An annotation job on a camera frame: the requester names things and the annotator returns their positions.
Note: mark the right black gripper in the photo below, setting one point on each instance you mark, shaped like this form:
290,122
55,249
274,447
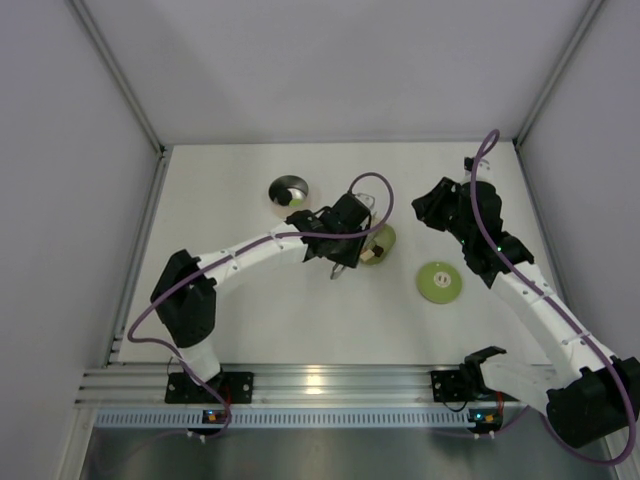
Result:
428,208

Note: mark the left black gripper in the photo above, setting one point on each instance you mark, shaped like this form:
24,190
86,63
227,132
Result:
347,255

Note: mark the beige food cube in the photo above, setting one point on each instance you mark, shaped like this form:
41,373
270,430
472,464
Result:
368,256

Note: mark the dark brown food cube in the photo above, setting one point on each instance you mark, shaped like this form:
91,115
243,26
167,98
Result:
379,250

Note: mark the silver metal tongs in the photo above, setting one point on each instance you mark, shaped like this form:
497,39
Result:
337,272

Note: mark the black oval food piece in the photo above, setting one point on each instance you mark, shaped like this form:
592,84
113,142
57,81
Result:
283,197

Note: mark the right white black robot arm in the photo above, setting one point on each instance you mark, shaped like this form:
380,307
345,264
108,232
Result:
592,392

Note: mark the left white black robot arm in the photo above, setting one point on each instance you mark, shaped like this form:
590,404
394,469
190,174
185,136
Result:
189,314

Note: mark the green square bowl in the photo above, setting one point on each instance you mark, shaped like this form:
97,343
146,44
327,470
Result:
384,237

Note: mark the round metal tin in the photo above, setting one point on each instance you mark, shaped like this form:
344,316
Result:
298,187

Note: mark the green round lid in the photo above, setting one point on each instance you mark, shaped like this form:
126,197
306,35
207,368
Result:
439,282

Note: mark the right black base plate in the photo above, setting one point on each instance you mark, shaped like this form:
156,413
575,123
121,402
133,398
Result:
459,385

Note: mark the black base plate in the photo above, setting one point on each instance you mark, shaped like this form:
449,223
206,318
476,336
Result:
232,387
459,385

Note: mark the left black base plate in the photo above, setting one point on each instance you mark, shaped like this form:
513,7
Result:
232,387

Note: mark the aluminium mounting rail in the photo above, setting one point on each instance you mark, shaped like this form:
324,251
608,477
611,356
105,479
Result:
287,386

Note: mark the grey slotted cable duct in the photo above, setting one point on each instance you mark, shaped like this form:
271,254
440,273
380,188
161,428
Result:
290,418

